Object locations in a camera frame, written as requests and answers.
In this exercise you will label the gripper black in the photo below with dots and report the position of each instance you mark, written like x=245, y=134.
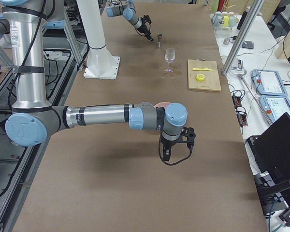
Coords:
x=168, y=143
x=143, y=28

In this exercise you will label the steel jigger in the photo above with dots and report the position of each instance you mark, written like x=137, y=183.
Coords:
x=159, y=37

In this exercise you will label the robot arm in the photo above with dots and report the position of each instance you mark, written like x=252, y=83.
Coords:
x=34, y=118
x=127, y=9

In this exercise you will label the clear wine glass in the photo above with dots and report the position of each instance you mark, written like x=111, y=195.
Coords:
x=169, y=58

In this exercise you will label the pink bowl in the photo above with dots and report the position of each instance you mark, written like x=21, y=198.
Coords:
x=163, y=104

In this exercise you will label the yellow plastic knife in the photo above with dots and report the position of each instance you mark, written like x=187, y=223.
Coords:
x=202, y=69

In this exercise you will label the lemon slice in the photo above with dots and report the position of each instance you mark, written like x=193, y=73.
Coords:
x=200, y=77

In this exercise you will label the wooden cutting board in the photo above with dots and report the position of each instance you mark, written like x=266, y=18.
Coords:
x=211, y=82

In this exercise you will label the cup rack with cups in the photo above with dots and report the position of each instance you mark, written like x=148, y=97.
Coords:
x=225, y=21

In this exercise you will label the black bottle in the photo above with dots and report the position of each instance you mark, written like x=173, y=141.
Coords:
x=244, y=14

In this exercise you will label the metal rod tool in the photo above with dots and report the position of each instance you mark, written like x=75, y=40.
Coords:
x=241, y=76

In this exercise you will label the grey cloth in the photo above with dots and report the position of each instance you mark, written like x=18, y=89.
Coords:
x=248, y=45

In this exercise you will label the black monitor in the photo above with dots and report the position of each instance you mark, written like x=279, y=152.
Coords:
x=271, y=151

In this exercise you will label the blue teach pendant near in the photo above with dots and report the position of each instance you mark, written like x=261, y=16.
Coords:
x=275, y=106

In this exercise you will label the blue teach pendant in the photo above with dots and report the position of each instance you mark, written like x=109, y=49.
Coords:
x=275, y=106
x=268, y=82

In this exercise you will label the blue teach pendant far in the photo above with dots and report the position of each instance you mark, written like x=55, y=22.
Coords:
x=268, y=82

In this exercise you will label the wooden plank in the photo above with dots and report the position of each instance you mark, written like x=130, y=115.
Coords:
x=283, y=51

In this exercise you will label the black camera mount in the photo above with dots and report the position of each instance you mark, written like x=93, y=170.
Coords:
x=188, y=136

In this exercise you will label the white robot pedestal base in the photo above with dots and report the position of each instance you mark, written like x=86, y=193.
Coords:
x=100, y=62

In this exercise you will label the aluminium frame post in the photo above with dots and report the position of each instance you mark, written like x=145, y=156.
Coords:
x=247, y=23

